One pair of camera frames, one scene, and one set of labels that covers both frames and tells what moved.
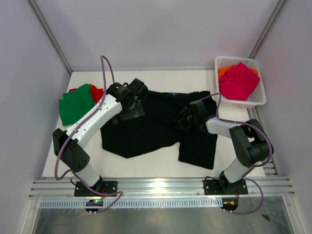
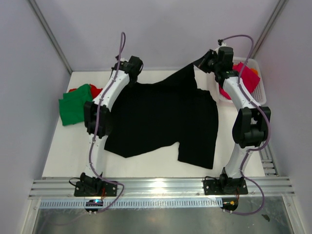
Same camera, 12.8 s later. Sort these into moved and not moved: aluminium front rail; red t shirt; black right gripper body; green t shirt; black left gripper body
Moved: black left gripper body; black right gripper body
Not moved: red t shirt; green t shirt; aluminium front rail
